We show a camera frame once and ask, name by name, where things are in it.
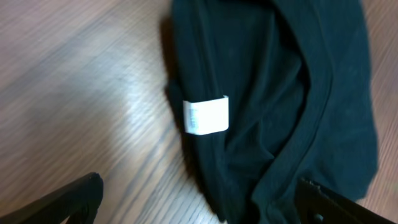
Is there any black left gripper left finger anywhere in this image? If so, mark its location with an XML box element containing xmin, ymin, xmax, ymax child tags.
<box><xmin>1</xmin><ymin>172</ymin><xmax>104</xmax><ymax>224</ymax></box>

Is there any black t-shirt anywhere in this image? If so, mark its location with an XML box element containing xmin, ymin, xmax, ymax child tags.
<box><xmin>169</xmin><ymin>0</ymin><xmax>377</xmax><ymax>223</ymax></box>

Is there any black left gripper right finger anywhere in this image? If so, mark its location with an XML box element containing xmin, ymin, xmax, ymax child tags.
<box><xmin>295</xmin><ymin>179</ymin><xmax>394</xmax><ymax>224</ymax></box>

